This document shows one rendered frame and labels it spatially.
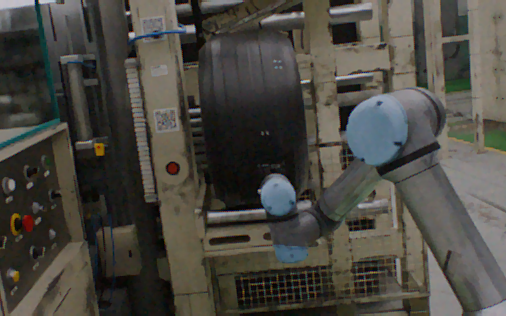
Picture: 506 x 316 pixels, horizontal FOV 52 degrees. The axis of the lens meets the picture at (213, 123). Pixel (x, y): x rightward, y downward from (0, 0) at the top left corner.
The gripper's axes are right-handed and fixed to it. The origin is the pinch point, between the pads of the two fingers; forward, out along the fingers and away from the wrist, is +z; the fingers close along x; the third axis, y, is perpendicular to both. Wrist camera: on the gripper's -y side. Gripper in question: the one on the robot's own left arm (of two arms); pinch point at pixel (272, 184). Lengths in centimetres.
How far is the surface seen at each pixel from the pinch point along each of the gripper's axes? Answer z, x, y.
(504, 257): 160, -135, -84
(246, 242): 10.4, 9.8, -18.9
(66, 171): 1, 60, 10
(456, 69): 1038, -472, 46
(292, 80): -1.0, -9.1, 29.0
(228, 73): -1.3, 8.7, 33.2
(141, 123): 15.8, 39.2, 21.8
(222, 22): 51, 10, 56
